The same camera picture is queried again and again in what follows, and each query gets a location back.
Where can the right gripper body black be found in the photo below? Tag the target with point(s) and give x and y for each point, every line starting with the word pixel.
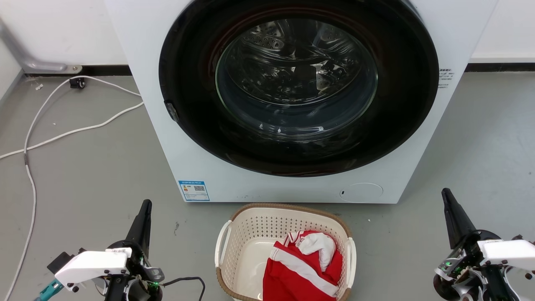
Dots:
pixel 470 246

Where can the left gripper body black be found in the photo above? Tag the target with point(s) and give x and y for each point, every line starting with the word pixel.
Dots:
pixel 140 267

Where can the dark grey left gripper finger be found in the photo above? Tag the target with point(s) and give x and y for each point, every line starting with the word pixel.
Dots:
pixel 141 228

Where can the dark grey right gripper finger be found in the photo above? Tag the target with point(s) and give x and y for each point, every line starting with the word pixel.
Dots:
pixel 456 217

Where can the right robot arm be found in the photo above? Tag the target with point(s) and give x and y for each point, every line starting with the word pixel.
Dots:
pixel 480 284

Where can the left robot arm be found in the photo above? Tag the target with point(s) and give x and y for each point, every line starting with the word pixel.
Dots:
pixel 115 290

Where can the cream plastic laundry basket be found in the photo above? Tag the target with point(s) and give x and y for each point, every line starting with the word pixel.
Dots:
pixel 246 234

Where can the blue energy label sticker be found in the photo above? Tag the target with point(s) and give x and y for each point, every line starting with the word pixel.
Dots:
pixel 193 190

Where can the round white filter cover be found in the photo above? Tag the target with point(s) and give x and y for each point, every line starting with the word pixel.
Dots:
pixel 362 192

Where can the black round washer door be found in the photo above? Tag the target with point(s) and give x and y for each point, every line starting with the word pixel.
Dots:
pixel 188 125

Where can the black text warning sticker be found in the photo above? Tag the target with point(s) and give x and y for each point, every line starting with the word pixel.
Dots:
pixel 444 77

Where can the red and white garment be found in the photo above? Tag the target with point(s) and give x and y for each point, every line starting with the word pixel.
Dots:
pixel 292 276

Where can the white front-load washing machine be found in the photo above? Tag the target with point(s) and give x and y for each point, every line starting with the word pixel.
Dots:
pixel 138 50

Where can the grey metal pipe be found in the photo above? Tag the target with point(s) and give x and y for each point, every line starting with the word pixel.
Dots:
pixel 25 60

